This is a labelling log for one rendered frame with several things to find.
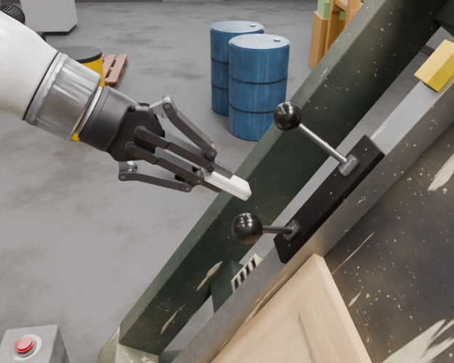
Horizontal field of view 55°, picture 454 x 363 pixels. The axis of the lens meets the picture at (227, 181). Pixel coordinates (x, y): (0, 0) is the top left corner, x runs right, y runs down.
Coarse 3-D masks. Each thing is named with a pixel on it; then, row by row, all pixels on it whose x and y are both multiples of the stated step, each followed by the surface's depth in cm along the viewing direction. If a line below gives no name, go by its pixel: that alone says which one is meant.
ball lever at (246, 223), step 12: (240, 216) 52; (252, 216) 52; (240, 228) 51; (252, 228) 51; (264, 228) 55; (276, 228) 57; (288, 228) 59; (300, 228) 59; (240, 240) 52; (252, 240) 51; (288, 240) 60
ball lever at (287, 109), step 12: (276, 108) 56; (288, 108) 55; (276, 120) 56; (288, 120) 55; (300, 120) 56; (312, 132) 56; (324, 144) 56; (336, 156) 56; (348, 156) 56; (348, 168) 55
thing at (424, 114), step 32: (416, 96) 53; (448, 96) 49; (384, 128) 55; (416, 128) 51; (384, 160) 53; (416, 160) 54; (352, 192) 55; (384, 192) 56; (352, 224) 58; (256, 288) 64; (224, 320) 68; (192, 352) 71
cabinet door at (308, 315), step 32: (320, 256) 60; (288, 288) 61; (320, 288) 55; (256, 320) 64; (288, 320) 58; (320, 320) 53; (224, 352) 67; (256, 352) 61; (288, 352) 56; (320, 352) 51; (352, 352) 47
